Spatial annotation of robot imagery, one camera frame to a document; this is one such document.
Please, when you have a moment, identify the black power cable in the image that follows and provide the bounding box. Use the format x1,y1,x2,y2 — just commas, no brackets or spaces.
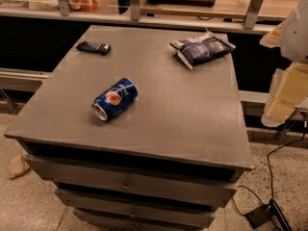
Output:
231,130,307,217

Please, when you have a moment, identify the grey drawer cabinet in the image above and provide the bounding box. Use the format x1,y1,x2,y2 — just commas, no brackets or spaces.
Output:
6,26,252,231

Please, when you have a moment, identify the crumpled beige cloth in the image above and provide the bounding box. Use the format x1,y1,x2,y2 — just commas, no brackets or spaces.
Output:
7,155,30,179

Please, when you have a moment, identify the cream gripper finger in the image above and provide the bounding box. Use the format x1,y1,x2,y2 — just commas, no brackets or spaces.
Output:
260,22,285,48
261,63,308,127

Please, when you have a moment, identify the blue pepsi can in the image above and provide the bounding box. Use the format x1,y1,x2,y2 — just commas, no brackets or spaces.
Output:
91,78,138,121

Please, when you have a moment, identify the blue white chip bag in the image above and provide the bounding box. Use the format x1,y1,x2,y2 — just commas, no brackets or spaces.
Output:
169,31,236,69

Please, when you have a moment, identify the dark blue rxbar wrapper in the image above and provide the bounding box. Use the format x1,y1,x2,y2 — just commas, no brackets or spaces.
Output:
76,41,111,55

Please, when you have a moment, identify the black floor power box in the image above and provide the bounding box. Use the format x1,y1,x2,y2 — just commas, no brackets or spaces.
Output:
244,199,293,231

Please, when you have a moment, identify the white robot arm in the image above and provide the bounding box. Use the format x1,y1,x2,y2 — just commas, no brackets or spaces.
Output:
260,0,308,127

